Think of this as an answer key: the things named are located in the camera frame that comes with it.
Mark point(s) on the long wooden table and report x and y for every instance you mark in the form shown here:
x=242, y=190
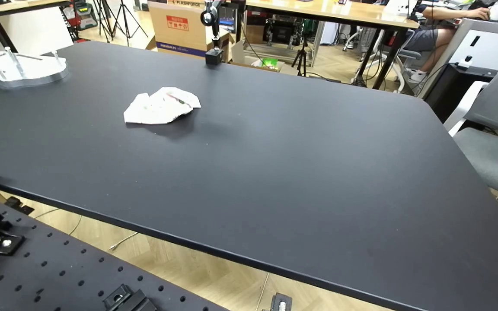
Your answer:
x=329, y=11

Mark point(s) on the grey office chair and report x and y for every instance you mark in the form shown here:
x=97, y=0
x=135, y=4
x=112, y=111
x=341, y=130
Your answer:
x=493, y=138

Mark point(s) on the black clamp bracket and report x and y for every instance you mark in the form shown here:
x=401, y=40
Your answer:
x=124, y=299

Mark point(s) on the white slotted panel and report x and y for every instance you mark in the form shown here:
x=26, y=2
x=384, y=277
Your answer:
x=484, y=49

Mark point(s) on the small grey bracket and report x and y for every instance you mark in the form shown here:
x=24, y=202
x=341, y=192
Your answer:
x=280, y=303

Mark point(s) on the seated person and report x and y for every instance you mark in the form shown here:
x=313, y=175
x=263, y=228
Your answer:
x=444, y=31

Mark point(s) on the white board panel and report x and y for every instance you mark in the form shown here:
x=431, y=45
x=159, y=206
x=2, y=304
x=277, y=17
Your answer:
x=35, y=28

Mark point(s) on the black table clamp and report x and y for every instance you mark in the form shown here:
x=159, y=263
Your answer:
x=16, y=204

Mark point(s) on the small black tripod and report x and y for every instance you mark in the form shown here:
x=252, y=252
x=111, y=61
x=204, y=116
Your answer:
x=301, y=57

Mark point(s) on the large cardboard box purple stripe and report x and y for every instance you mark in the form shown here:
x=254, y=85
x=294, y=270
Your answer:
x=180, y=26

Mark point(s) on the white leaf print cloth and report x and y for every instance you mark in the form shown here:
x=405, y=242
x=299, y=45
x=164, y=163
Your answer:
x=163, y=106

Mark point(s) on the wooden desk black legs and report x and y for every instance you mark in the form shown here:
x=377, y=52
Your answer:
x=7, y=7

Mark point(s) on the tall black tripod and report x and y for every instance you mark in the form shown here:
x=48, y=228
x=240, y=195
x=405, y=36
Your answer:
x=116, y=19

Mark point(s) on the green packet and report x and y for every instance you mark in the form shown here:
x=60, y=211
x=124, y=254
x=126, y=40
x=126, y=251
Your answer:
x=268, y=62

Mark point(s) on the black perforated breadboard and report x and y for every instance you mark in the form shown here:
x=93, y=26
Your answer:
x=47, y=270

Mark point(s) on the black mounted camera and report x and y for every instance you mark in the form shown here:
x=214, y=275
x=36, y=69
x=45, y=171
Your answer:
x=207, y=16

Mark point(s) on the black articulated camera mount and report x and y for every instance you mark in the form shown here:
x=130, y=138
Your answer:
x=214, y=55

